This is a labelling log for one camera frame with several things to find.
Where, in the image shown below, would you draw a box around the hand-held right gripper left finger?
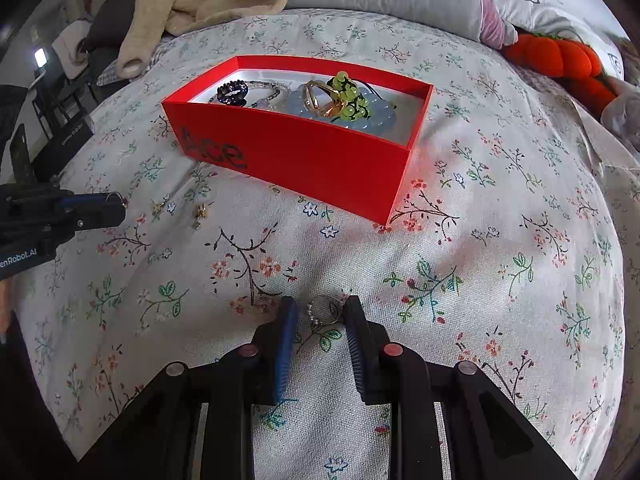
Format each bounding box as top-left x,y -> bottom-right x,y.
75,296 -> 301,480

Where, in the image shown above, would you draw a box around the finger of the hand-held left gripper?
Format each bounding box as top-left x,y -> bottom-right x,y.
0,204 -> 127,243
0,124 -> 126,211

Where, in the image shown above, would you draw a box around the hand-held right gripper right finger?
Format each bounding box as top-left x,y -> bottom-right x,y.
342,295 -> 581,480

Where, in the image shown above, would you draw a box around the silver ring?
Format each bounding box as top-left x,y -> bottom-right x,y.
304,297 -> 347,332

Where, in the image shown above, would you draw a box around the black flower ring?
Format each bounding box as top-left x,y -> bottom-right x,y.
216,81 -> 250,107

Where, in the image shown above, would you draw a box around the red cardboard box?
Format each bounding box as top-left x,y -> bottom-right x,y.
161,55 -> 434,226

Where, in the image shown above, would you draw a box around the clear bead bracelet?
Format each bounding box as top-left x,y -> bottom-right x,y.
240,80 -> 292,110

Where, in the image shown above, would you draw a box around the light blue bead bracelet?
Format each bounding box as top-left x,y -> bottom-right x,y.
284,85 -> 399,137

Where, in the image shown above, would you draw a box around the gold bangle rings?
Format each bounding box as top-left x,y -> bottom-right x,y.
303,80 -> 351,119

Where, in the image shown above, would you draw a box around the green bead bracelet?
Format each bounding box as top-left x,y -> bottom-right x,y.
324,71 -> 375,122

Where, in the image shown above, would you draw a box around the person's left hand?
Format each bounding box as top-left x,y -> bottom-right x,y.
0,280 -> 16,347

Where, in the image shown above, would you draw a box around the black box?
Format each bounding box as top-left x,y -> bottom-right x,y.
37,112 -> 96,182

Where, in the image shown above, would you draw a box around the grey checked cloth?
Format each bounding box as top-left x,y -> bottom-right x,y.
96,40 -> 166,87

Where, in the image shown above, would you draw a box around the dark grey garment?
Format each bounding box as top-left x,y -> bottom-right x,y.
80,0 -> 139,54

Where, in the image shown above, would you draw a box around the crumpled grey blanket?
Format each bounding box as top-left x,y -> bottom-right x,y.
600,89 -> 640,167

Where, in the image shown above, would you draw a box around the orange pumpkin plush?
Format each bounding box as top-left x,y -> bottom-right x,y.
502,31 -> 619,117

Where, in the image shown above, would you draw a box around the pink ruffled pillow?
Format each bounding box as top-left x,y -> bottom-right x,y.
475,0 -> 519,51

